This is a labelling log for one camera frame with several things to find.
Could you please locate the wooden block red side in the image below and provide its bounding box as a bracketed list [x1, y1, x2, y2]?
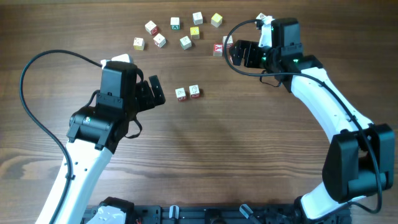
[145, 21, 159, 35]

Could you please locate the left camera cable black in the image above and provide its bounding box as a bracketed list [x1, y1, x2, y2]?
[19, 49, 103, 224]

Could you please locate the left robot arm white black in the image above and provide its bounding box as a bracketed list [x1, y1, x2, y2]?
[37, 60, 165, 223]

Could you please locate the wooden block red edge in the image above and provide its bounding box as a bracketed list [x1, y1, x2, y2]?
[222, 36, 233, 48]

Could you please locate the camera cable black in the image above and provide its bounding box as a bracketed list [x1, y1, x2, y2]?
[223, 19, 383, 215]
[19, 49, 103, 224]

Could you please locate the right camera cable black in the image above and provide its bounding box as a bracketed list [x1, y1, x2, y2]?
[223, 19, 383, 215]

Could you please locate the wooden block yellow side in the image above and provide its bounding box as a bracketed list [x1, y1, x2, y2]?
[133, 37, 145, 50]

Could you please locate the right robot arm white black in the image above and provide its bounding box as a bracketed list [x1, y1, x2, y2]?
[222, 16, 395, 223]

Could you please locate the small yellow letter block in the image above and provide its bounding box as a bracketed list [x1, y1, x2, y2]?
[190, 27, 200, 40]

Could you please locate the wooden block red trim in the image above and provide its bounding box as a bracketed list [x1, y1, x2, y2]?
[153, 34, 167, 48]

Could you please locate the wooden block red Y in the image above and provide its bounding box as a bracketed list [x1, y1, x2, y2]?
[213, 44, 223, 57]

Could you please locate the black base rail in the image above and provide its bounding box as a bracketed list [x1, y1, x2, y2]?
[81, 203, 353, 224]

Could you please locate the wooden block red bottom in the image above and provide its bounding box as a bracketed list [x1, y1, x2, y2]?
[175, 88, 187, 101]

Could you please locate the wooden block green letter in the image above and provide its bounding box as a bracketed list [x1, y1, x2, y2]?
[170, 17, 180, 30]

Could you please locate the wooden block red picture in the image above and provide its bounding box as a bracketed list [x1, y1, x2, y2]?
[189, 85, 200, 98]

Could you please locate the plain wooden block top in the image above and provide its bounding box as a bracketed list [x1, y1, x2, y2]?
[192, 12, 203, 25]

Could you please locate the wooden block green trim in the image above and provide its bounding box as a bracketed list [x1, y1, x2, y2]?
[180, 36, 192, 50]

